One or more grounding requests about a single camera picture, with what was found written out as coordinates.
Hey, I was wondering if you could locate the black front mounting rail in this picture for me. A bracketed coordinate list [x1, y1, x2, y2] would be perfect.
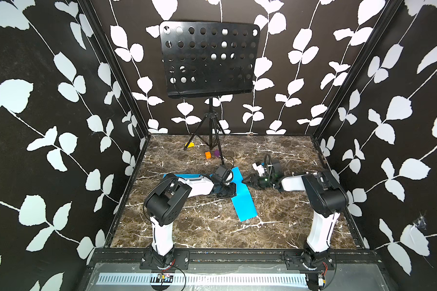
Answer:
[89, 248, 382, 273]

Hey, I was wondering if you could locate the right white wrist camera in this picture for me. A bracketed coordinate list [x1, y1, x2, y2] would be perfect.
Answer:
[252, 162, 267, 177]

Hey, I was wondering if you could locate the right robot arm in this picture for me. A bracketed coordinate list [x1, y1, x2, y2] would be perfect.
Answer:
[243, 162, 348, 260]

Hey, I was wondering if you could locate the cyan paper sheet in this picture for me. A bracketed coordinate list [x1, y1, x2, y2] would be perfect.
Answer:
[162, 173, 203, 183]
[231, 167, 258, 222]

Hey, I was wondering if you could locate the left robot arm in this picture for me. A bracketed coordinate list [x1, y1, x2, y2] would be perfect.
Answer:
[144, 165, 236, 259]

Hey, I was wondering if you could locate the black perforated music stand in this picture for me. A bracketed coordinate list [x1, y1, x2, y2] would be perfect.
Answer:
[160, 21, 261, 150]

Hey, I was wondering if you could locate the white slotted cable duct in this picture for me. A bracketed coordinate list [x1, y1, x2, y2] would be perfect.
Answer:
[96, 273, 307, 287]

